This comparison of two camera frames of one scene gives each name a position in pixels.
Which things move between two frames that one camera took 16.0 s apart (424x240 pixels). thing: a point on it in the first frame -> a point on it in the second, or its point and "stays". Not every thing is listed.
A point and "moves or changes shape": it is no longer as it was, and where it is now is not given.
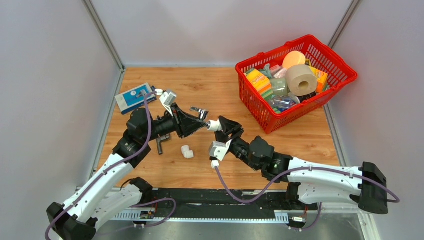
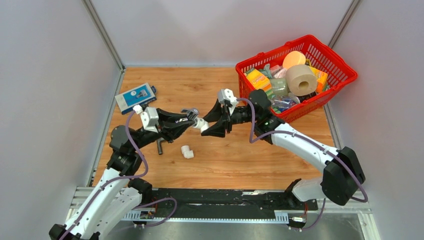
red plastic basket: (338, 72) stays
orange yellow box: (322, 78) stays
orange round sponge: (292, 58) stays
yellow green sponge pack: (261, 82) stays
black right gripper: (231, 129) -> (219, 128)
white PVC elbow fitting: (214, 125) moves or changes shape
